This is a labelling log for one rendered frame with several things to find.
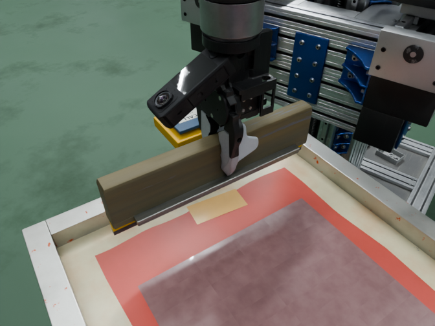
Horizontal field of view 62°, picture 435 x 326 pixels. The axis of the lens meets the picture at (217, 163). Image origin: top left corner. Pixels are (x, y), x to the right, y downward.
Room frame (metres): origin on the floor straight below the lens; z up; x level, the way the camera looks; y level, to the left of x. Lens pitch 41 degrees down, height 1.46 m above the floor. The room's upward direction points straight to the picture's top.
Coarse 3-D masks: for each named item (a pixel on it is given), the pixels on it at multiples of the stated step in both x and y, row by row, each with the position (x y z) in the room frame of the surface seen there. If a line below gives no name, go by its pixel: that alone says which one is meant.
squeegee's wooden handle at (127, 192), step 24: (264, 120) 0.47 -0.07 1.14; (288, 120) 0.48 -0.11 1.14; (192, 144) 0.41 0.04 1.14; (216, 144) 0.41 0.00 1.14; (264, 144) 0.46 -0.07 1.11; (288, 144) 0.49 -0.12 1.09; (144, 168) 0.36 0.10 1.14; (168, 168) 0.37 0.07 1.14; (192, 168) 0.39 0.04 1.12; (216, 168) 0.41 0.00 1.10; (120, 192) 0.33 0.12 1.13; (144, 192) 0.35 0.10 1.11; (168, 192) 0.36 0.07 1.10; (120, 216) 0.32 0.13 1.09
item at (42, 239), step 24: (312, 144) 0.61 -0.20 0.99; (336, 168) 0.53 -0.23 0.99; (360, 192) 0.48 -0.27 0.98; (384, 192) 0.47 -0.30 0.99; (72, 216) 0.41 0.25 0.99; (96, 216) 0.41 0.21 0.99; (384, 216) 0.43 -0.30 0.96; (408, 216) 0.41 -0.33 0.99; (48, 240) 0.36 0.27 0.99; (72, 240) 0.39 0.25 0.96; (432, 240) 0.36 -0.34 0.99; (48, 264) 0.32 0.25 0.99; (48, 288) 0.28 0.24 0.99; (72, 288) 0.29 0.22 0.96; (48, 312) 0.24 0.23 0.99; (72, 312) 0.24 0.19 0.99
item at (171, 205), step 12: (276, 156) 0.46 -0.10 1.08; (288, 156) 0.47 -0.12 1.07; (240, 168) 0.43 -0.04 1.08; (252, 168) 0.43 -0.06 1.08; (216, 180) 0.40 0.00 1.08; (228, 180) 0.40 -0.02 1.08; (192, 192) 0.38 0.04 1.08; (204, 192) 0.38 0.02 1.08; (168, 204) 0.35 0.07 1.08; (180, 204) 0.36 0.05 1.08; (144, 216) 0.33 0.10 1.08; (156, 216) 0.34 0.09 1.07
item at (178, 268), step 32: (160, 224) 0.42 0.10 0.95; (192, 224) 0.42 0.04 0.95; (96, 256) 0.36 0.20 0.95; (128, 256) 0.36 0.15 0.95; (160, 256) 0.36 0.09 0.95; (192, 256) 0.36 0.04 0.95; (224, 256) 0.36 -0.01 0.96; (128, 288) 0.30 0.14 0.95; (160, 288) 0.30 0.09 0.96; (192, 288) 0.30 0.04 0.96; (224, 288) 0.30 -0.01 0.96; (256, 288) 0.30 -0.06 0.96; (160, 320) 0.25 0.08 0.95; (192, 320) 0.25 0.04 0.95; (224, 320) 0.25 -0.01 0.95; (256, 320) 0.25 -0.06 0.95; (288, 320) 0.25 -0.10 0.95
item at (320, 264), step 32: (256, 192) 0.50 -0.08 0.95; (288, 192) 0.50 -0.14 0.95; (224, 224) 0.42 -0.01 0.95; (256, 224) 0.42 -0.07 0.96; (288, 224) 0.42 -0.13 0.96; (320, 224) 0.42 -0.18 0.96; (352, 224) 0.42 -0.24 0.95; (256, 256) 0.36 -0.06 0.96; (288, 256) 0.36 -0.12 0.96; (320, 256) 0.36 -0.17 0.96; (352, 256) 0.36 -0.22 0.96; (384, 256) 0.36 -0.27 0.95; (288, 288) 0.30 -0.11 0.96; (320, 288) 0.30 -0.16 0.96; (352, 288) 0.30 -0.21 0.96; (384, 288) 0.30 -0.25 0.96; (416, 288) 0.30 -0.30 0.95; (320, 320) 0.25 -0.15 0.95; (352, 320) 0.25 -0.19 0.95; (384, 320) 0.25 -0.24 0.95; (416, 320) 0.25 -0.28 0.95
